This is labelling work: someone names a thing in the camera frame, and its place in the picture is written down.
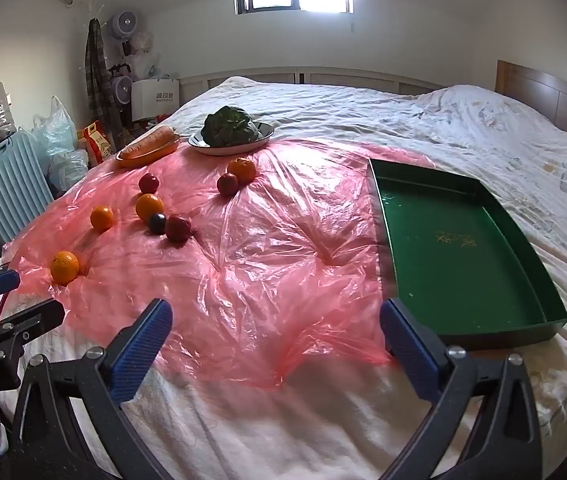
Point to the dark plum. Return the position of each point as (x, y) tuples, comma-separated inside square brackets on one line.
[(156, 223)]

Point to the orange plate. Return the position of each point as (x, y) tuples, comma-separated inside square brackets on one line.
[(138, 161)]

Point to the light blue suitcase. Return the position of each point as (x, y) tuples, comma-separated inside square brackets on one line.
[(8, 175)]

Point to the yellow red food bag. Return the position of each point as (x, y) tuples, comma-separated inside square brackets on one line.
[(95, 142)]

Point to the small white fan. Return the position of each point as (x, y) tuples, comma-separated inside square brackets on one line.
[(124, 24), (121, 88)]

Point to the green tray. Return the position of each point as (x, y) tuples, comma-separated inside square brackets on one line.
[(453, 250)]

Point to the white plate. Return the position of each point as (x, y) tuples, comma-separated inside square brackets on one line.
[(223, 151)]

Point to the green leafy vegetable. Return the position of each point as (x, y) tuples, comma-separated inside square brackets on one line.
[(228, 127)]

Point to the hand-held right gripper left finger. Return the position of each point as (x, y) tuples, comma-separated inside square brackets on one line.
[(143, 350)]

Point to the pink plastic sheet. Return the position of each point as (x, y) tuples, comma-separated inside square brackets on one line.
[(273, 260)]

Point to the hanging plaid scarf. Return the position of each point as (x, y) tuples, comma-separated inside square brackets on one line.
[(95, 70)]

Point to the clear bluish plastic bag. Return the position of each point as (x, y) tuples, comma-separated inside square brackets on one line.
[(55, 135)]

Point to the orange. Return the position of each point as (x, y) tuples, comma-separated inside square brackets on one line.
[(65, 267), (243, 169), (149, 206), (101, 218)]

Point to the white plastic bag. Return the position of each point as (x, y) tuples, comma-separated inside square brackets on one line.
[(143, 62)]

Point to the wooden headboard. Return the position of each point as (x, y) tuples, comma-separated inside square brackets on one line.
[(553, 95)]

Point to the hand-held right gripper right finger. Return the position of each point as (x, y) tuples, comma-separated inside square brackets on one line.
[(408, 355)]

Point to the white floral quilt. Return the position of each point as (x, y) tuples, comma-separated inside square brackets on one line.
[(463, 125)]

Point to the red apple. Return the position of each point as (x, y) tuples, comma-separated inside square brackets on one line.
[(227, 184), (148, 183), (179, 229)]

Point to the white cardboard box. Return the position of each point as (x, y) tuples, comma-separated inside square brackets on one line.
[(156, 99)]

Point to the carrot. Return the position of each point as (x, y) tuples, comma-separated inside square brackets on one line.
[(151, 140)]

